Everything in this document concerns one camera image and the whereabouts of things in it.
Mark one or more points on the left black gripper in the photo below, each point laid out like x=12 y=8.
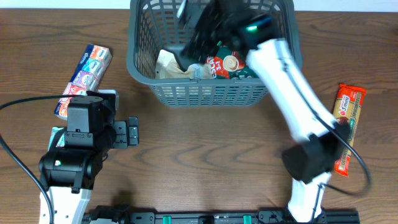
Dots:
x=125 y=138

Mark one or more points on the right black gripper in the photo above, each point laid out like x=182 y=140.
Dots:
x=199 y=42

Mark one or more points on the green coffee mix bag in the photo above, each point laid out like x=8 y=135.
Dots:
x=228 y=64

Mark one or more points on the white beige paper pouch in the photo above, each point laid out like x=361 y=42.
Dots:
x=168 y=68

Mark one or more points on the multicolour tissue multipack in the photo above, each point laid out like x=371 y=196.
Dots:
x=89 y=70

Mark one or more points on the orange spaghetti packet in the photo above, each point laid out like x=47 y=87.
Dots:
x=347 y=109

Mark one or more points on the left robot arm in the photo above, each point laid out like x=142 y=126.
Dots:
x=77 y=152

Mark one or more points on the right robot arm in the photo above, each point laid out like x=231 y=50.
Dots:
x=318 y=136

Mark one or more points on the grey plastic basket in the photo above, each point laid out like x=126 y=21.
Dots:
x=154 y=27

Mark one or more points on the small teal wrapped packet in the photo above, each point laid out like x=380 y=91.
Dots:
x=57 y=138

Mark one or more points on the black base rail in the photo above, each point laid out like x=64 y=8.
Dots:
x=125 y=215

